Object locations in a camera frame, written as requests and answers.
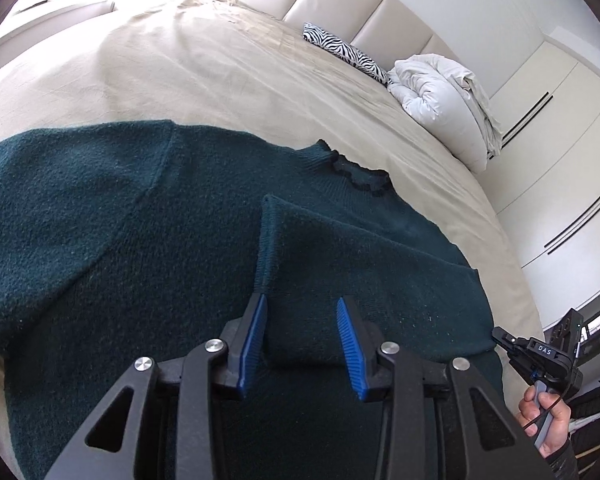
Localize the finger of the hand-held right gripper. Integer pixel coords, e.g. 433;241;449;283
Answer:
491;327;520;357

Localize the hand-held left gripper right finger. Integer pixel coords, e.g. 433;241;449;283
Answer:
336;297;556;480

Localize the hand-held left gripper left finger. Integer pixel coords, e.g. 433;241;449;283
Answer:
45;294;269;480

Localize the dark green knit sweater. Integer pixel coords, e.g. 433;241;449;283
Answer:
0;120;505;480

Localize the person's right forearm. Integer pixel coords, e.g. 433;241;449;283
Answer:
545;439;583;480

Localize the person's right hand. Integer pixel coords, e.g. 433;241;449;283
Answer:
517;386;574;459

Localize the person's dark clothing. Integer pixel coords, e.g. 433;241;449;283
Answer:
567;375;600;480

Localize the white wardrobe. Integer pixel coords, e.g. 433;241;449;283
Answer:
480;30;600;332

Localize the white folded duvet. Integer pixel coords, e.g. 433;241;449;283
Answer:
387;53;504;176

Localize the bed with beige sheet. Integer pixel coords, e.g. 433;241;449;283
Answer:
0;0;546;480

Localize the zebra print pillow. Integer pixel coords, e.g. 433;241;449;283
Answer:
302;22;392;85

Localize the white bedside table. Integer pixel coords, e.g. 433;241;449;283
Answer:
0;0;117;47

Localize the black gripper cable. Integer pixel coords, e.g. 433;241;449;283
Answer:
522;394;562;432

